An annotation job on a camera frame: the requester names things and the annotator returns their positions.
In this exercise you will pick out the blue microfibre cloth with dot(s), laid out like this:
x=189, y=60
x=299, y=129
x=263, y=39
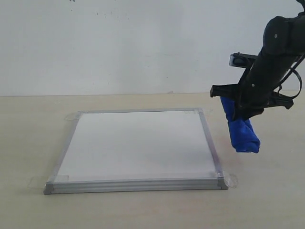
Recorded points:
x=241, y=132

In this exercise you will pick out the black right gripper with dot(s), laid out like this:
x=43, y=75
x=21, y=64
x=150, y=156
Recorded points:
x=255, y=91

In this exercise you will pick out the clear tape near-right corner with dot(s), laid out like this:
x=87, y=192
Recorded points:
x=226, y=180

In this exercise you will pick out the clear tape far-right corner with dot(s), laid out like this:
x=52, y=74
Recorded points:
x=198, y=110

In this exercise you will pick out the clear tape far-left corner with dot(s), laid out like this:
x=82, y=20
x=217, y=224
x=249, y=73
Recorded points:
x=72, y=116

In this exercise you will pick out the white aluminium-framed whiteboard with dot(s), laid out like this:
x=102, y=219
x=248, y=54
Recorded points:
x=136, y=150

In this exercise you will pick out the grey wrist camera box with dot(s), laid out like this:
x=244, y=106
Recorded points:
x=241, y=60

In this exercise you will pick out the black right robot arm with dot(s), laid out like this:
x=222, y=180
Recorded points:
x=282, y=51

